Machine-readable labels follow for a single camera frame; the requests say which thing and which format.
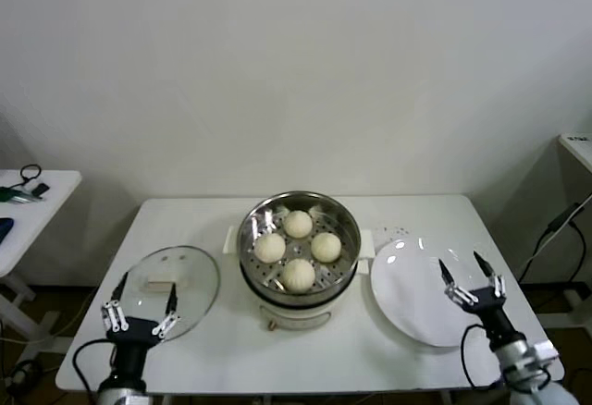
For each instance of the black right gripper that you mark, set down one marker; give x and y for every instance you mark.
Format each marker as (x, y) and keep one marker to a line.
(490, 305)

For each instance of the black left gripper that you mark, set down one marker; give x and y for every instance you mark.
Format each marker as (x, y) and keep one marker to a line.
(131, 335)

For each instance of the round glass pot lid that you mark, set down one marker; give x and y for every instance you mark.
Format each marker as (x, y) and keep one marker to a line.
(194, 275)

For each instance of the white steamed baozi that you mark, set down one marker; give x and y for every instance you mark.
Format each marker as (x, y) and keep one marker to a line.
(269, 246)
(298, 275)
(297, 223)
(326, 247)

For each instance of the stainless steel steamer basket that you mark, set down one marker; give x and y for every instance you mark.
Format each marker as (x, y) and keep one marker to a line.
(347, 234)

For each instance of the white round plate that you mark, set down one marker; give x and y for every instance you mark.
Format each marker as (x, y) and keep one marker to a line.
(407, 294)

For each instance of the white side table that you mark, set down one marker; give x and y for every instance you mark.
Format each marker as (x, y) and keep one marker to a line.
(55, 201)

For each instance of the cream electric cooking pot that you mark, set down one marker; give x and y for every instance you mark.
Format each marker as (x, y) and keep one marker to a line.
(296, 319)

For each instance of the small black device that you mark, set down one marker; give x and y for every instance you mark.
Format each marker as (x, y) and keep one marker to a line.
(40, 188)

